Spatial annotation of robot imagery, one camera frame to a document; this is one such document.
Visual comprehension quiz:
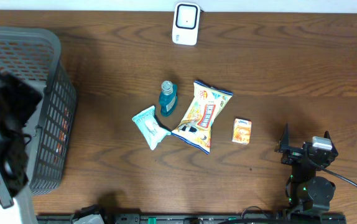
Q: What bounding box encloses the small orange box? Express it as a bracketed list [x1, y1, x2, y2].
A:
[232, 118, 252, 145]

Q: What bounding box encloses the yellow wet wipes pack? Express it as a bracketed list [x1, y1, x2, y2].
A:
[172, 80, 233, 154]

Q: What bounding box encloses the teal mouthwash bottle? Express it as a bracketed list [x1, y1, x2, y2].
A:
[159, 80, 177, 116]

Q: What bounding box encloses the pale green tissue pack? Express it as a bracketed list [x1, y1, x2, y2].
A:
[132, 105, 171, 151]

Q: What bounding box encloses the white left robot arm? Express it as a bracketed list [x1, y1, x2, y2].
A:
[0, 73, 42, 223]

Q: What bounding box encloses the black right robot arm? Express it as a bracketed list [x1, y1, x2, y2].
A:
[275, 126, 338, 219]

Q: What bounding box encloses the white barcode scanner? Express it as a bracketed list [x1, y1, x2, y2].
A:
[172, 2, 201, 46]

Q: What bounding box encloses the grey plastic shopping basket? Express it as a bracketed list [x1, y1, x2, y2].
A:
[0, 27, 77, 195]

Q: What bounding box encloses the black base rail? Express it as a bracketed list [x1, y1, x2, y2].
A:
[35, 205, 347, 224]

